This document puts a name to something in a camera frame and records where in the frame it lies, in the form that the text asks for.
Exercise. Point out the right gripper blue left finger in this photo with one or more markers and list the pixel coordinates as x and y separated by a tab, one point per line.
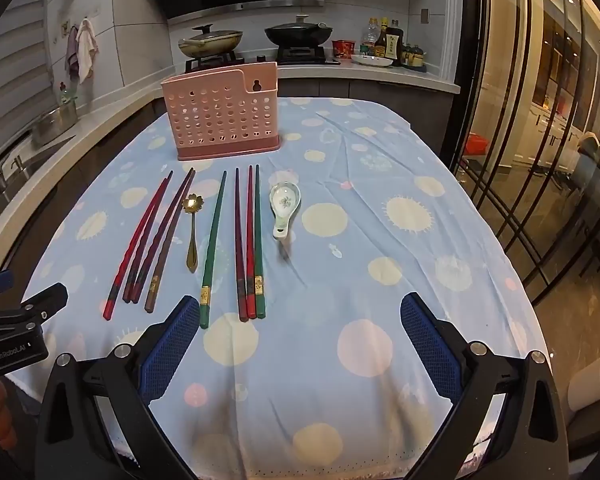
163	346

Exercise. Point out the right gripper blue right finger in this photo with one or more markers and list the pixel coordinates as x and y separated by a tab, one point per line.
440	361

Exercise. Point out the brown chopstick gold band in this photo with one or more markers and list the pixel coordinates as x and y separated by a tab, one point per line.
164	252

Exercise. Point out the dark red chopstick group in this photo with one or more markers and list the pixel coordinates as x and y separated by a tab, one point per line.
239	258

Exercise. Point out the green chopstick group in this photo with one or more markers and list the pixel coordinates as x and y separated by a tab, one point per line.
258	258

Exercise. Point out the gold flower spoon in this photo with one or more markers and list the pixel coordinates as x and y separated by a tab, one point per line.
192	204

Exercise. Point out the white ceramic soup spoon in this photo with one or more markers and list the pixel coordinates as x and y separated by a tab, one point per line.
285	198

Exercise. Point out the blue polka dot tablecloth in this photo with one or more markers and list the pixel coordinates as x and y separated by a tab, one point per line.
327	385

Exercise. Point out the stainless steel pot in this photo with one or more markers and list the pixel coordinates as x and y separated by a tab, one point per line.
54	123

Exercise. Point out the green dish soap bottle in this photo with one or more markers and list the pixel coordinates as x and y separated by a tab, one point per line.
67	94

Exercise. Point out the purple hanging cloth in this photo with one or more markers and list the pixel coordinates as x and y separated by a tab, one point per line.
71	60

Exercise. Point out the white hanging towel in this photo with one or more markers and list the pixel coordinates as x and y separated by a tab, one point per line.
87	50

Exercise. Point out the pink perforated utensil holder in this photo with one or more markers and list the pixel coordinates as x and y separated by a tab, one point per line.
224	111

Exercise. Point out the condiment jars on tray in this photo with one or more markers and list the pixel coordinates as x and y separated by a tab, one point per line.
413	58

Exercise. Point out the white plate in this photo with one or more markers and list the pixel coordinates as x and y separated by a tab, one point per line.
370	60

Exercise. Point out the beige wok with lid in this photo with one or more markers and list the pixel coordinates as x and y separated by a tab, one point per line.
210	42

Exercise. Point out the brown sauce bottle yellow cap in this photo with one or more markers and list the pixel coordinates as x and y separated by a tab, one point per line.
380	44

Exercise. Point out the red instant noodle cup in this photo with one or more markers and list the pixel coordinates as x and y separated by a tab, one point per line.
343	49

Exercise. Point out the dark soy sauce bottle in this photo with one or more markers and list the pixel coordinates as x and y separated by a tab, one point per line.
394	42

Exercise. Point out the clear plastic bottle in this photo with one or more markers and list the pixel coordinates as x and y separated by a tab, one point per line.
370	36

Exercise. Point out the black gas stove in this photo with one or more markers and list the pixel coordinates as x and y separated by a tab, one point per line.
283	56

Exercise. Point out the black wok with lid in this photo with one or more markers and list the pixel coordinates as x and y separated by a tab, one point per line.
299	34

